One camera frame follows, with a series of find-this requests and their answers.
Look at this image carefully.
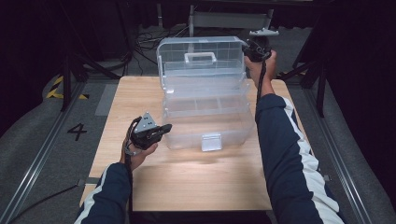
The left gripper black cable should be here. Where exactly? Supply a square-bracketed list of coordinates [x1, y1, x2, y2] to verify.
[124, 116, 143, 224]

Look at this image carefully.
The metal floor rail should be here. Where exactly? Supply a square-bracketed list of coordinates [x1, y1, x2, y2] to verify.
[0, 81, 87, 224]
[302, 87, 373, 224]

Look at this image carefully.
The person's right hand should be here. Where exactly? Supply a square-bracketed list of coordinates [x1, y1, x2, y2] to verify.
[244, 49, 278, 98]

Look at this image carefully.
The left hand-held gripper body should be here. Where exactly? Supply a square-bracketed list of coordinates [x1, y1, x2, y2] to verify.
[128, 111, 164, 151]

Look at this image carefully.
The grey metal desk frame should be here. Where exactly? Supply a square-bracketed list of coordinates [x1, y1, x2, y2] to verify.
[188, 4, 276, 38]

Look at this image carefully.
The thin black floor cable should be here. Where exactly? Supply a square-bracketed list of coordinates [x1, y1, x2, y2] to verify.
[8, 183, 82, 224]

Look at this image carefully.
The yellow and black floor tape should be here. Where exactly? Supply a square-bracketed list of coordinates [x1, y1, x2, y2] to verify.
[45, 75, 91, 101]

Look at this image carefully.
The person's left hand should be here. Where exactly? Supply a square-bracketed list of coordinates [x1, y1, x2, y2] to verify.
[119, 135, 160, 173]

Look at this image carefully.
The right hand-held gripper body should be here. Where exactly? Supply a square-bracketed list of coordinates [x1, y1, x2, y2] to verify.
[246, 27, 280, 63]

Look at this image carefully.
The clear plastic storage box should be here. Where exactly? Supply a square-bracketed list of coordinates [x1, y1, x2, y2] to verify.
[155, 35, 257, 153]

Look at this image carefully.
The black tripod stand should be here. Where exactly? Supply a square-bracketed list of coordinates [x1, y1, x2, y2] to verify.
[276, 15, 330, 119]
[59, 0, 134, 113]

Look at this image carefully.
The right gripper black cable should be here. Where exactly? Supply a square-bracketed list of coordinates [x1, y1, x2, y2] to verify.
[255, 50, 272, 105]

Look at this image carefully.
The tangle of floor cables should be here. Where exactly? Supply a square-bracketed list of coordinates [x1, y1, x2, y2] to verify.
[134, 25, 191, 78]

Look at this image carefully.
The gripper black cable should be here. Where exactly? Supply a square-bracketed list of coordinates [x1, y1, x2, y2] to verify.
[124, 116, 143, 224]
[255, 50, 272, 105]

